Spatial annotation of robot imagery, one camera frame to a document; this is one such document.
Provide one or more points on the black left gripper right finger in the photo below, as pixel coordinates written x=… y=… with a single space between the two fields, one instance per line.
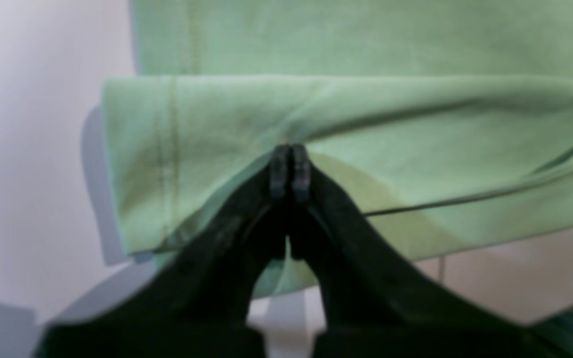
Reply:
x=376 y=303

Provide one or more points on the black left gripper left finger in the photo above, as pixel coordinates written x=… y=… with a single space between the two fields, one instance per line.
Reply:
x=197 y=306

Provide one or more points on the light green T-shirt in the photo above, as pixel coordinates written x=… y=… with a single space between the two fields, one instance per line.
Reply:
x=449 y=122

